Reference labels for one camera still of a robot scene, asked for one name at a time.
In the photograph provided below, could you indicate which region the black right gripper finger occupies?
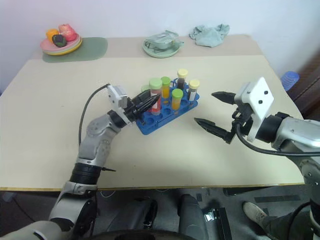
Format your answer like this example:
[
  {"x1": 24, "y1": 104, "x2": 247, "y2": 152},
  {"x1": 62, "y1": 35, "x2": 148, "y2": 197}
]
[
  {"x1": 194, "y1": 117, "x2": 235, "y2": 145},
  {"x1": 211, "y1": 91, "x2": 237, "y2": 106}
]

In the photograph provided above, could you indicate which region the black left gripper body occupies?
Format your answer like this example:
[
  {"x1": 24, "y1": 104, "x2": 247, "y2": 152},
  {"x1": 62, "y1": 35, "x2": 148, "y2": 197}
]
[{"x1": 123, "y1": 96, "x2": 144, "y2": 124}]

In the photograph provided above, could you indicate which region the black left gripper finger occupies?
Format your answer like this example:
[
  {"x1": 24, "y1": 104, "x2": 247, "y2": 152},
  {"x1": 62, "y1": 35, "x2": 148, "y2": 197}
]
[
  {"x1": 132, "y1": 90, "x2": 152, "y2": 103},
  {"x1": 136, "y1": 95, "x2": 161, "y2": 115}
]

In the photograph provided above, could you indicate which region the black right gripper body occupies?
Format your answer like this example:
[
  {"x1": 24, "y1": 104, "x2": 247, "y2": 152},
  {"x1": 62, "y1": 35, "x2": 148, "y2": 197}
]
[{"x1": 230, "y1": 102, "x2": 256, "y2": 137}]

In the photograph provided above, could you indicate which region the red tube with white label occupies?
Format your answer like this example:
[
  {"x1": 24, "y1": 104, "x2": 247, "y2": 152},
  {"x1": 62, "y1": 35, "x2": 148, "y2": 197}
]
[{"x1": 148, "y1": 77, "x2": 164, "y2": 117}]

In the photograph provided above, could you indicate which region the orange tube with green cap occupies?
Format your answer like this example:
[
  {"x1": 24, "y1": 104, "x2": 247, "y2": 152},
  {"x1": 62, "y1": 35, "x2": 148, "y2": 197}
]
[
  {"x1": 171, "y1": 88, "x2": 184, "y2": 111},
  {"x1": 160, "y1": 76, "x2": 172, "y2": 101}
]

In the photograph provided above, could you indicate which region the brown tube with white label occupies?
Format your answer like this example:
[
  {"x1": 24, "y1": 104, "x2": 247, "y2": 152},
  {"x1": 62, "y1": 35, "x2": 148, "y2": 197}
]
[{"x1": 187, "y1": 78, "x2": 201, "y2": 102}]

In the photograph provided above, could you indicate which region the blue test tube rack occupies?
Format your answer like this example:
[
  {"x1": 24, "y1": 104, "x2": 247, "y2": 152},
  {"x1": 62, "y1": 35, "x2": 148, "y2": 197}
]
[{"x1": 134, "y1": 77, "x2": 201, "y2": 136}]

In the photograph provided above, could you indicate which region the dark tube with yellow cap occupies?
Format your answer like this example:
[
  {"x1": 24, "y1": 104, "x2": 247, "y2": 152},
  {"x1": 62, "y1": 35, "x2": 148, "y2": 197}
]
[{"x1": 176, "y1": 68, "x2": 189, "y2": 91}]

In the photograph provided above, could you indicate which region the pale green plate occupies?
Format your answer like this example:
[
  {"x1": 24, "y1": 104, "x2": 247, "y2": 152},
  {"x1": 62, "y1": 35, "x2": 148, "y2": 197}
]
[{"x1": 142, "y1": 38, "x2": 181, "y2": 59}]

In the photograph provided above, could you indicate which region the blue cup stack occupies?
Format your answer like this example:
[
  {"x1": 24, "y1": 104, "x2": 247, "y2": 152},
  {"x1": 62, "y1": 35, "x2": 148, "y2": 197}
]
[{"x1": 280, "y1": 70, "x2": 301, "y2": 92}]

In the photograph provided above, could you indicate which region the clear plastic wrapper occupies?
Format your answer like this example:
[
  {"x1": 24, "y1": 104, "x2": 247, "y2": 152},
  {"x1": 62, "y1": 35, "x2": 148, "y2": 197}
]
[{"x1": 149, "y1": 29, "x2": 179, "y2": 48}]

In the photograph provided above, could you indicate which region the teal cloth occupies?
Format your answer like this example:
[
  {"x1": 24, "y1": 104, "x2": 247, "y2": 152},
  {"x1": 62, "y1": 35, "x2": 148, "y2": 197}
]
[{"x1": 188, "y1": 23, "x2": 231, "y2": 48}]

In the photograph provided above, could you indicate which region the green placemat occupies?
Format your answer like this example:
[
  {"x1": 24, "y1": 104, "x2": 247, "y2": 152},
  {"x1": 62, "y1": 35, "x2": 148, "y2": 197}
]
[{"x1": 41, "y1": 37, "x2": 109, "y2": 64}]

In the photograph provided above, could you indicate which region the dark brown wooden cabinet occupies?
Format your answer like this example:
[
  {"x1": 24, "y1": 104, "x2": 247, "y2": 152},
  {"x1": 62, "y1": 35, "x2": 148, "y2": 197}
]
[{"x1": 285, "y1": 53, "x2": 320, "y2": 121}]

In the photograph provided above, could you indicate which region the yellow plate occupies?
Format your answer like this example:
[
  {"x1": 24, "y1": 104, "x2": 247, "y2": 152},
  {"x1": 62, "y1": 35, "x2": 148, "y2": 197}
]
[{"x1": 43, "y1": 37, "x2": 83, "y2": 57}]

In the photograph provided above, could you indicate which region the light green plate in stack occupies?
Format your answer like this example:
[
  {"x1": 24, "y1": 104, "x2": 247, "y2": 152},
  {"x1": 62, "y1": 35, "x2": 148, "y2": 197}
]
[{"x1": 48, "y1": 34, "x2": 82, "y2": 55}]

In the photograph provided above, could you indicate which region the grey rounded shape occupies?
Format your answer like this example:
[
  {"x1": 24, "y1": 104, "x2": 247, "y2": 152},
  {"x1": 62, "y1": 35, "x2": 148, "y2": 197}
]
[{"x1": 177, "y1": 194, "x2": 209, "y2": 240}]

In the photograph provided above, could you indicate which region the white shoe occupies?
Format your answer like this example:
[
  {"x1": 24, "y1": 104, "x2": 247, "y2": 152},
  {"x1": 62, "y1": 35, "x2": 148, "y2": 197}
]
[{"x1": 242, "y1": 201, "x2": 269, "y2": 230}]

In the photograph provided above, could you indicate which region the black metal box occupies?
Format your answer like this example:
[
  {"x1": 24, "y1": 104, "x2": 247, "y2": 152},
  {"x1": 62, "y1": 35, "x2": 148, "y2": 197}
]
[{"x1": 201, "y1": 206, "x2": 233, "y2": 240}]

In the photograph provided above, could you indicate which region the dark toy avocado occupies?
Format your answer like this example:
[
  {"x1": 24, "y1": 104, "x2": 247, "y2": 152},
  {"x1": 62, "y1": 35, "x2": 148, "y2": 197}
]
[{"x1": 51, "y1": 34, "x2": 67, "y2": 48}]

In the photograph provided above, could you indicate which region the pink plate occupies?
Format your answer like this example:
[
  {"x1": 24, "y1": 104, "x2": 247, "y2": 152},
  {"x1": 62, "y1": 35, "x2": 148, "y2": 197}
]
[{"x1": 39, "y1": 33, "x2": 80, "y2": 53}]

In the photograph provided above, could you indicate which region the orange toy fruit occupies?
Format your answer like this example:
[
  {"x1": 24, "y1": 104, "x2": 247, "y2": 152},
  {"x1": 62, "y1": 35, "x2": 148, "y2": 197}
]
[{"x1": 45, "y1": 28, "x2": 60, "y2": 43}]

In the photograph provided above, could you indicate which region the dark trouser leg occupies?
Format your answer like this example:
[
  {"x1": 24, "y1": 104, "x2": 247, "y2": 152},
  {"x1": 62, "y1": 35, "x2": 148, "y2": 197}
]
[{"x1": 261, "y1": 211, "x2": 313, "y2": 240}]

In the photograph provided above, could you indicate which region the silver robot torso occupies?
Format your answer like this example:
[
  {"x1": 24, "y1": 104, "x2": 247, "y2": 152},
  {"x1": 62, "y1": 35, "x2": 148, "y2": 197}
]
[{"x1": 0, "y1": 219, "x2": 65, "y2": 240}]

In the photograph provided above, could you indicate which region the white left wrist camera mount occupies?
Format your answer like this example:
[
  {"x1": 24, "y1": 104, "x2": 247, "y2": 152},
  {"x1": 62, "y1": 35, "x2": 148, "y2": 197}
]
[{"x1": 107, "y1": 84, "x2": 134, "y2": 124}]

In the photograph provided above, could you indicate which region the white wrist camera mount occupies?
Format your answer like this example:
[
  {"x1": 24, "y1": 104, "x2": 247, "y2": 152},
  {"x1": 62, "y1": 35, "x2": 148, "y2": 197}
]
[
  {"x1": 107, "y1": 84, "x2": 134, "y2": 124},
  {"x1": 233, "y1": 76, "x2": 275, "y2": 143}
]

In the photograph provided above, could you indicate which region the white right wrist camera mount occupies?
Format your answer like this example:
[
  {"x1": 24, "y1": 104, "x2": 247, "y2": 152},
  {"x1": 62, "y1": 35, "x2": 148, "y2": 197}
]
[{"x1": 233, "y1": 76, "x2": 275, "y2": 143}]

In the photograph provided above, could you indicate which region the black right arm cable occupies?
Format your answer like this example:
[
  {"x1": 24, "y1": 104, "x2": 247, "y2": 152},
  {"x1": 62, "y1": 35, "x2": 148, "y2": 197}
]
[{"x1": 234, "y1": 123, "x2": 320, "y2": 158}]

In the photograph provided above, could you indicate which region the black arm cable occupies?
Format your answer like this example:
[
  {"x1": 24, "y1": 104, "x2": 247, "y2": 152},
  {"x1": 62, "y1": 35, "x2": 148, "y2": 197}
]
[
  {"x1": 234, "y1": 123, "x2": 320, "y2": 158},
  {"x1": 77, "y1": 83, "x2": 112, "y2": 146}
]

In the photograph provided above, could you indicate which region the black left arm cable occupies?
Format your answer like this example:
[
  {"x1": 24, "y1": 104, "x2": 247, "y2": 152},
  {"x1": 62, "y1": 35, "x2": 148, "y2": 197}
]
[{"x1": 77, "y1": 83, "x2": 112, "y2": 146}]

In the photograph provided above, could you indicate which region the black table frame bar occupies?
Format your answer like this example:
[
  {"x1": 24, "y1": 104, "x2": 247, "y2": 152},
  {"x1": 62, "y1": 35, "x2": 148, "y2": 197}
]
[{"x1": 222, "y1": 185, "x2": 311, "y2": 199}]

